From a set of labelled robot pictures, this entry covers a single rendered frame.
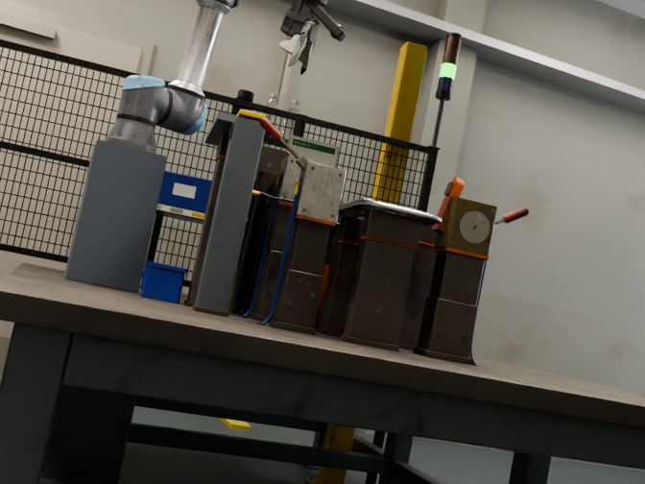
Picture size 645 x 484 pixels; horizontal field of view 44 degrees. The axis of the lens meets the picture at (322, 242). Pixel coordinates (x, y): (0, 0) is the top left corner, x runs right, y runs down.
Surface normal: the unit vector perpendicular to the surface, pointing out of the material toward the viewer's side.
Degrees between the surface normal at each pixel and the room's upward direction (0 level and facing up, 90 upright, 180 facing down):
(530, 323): 90
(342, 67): 90
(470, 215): 90
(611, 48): 90
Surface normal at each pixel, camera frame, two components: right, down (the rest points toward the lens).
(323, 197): 0.23, -0.04
